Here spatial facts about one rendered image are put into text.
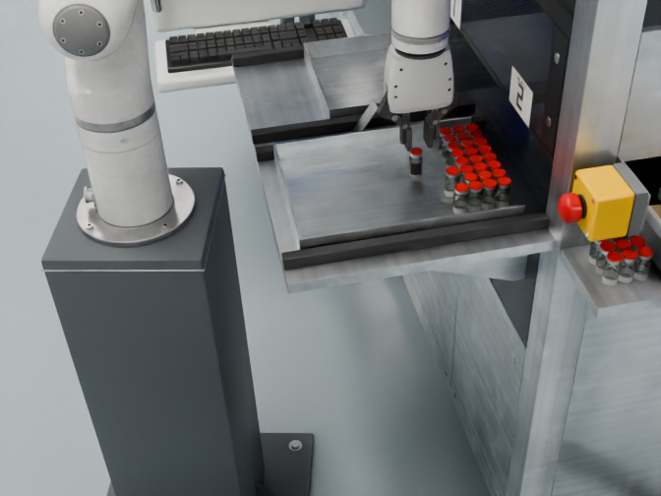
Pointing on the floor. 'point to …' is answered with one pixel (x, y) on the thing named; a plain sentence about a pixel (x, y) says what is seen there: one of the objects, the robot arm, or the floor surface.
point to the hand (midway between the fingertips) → (417, 134)
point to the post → (540, 356)
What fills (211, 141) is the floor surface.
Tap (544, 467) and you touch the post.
